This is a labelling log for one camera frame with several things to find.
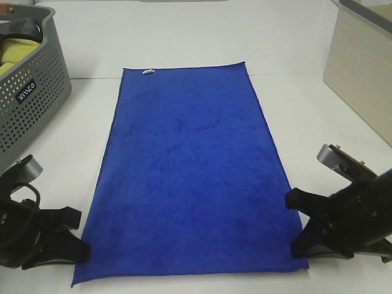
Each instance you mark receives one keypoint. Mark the yellow-green towel in basket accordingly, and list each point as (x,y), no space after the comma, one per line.
(15,50)

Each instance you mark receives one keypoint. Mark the blue microfibre towel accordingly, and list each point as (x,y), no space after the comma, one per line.
(191,181)

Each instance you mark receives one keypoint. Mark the grey perforated laundry basket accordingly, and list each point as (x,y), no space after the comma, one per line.
(33,91)

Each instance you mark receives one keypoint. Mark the beige storage box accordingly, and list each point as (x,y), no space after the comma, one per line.
(358,67)

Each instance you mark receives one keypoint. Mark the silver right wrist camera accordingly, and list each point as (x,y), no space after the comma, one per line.
(333,157)

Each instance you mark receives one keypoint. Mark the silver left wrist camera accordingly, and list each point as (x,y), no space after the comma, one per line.
(27,169)

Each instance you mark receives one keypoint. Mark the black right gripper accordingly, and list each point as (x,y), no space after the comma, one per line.
(355,220)

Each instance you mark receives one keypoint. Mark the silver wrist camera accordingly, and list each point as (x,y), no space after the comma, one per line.
(333,157)
(27,169)

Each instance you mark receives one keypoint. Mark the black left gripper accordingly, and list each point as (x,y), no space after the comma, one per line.
(25,231)

